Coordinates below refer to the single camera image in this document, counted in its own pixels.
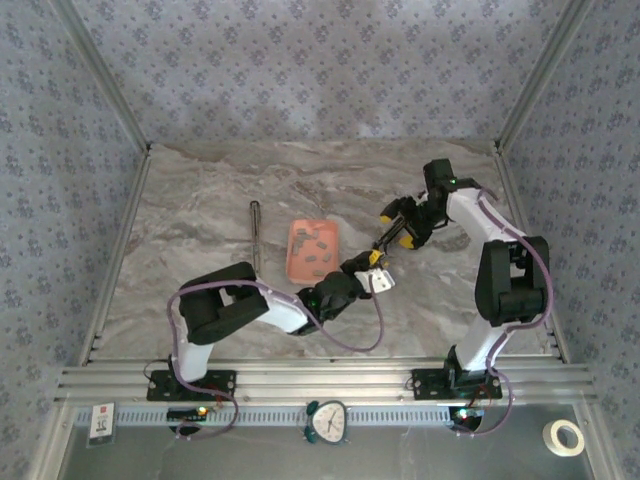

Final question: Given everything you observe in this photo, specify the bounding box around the pink plastic tray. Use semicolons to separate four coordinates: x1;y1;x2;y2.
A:
285;218;342;287

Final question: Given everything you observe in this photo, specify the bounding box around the teal alarm clock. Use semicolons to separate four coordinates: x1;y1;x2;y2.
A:
298;398;352;447

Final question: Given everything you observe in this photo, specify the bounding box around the grey metal shelf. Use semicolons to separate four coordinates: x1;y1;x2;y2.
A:
59;404;599;480

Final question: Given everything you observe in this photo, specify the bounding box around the white tape roll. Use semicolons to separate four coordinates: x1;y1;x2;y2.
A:
543;419;585;457

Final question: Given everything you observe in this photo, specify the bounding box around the white label card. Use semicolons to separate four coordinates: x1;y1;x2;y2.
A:
88;402;117;449

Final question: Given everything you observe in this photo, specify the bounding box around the aluminium mounting rail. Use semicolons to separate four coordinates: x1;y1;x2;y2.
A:
53;357;600;405

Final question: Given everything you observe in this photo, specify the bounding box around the aluminium table side rail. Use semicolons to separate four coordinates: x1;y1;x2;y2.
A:
492;142;571;364
77;147;154;366

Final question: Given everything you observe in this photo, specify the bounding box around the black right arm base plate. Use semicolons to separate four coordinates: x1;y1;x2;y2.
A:
410;368;503;401

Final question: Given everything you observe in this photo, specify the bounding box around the grey slotted cable duct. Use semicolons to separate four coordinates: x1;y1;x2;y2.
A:
74;404;454;428

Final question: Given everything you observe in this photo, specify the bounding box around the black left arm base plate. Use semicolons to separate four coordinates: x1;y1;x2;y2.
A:
145;368;237;402

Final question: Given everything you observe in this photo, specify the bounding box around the aluminium frame post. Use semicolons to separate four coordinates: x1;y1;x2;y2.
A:
497;0;599;149
49;0;154;154

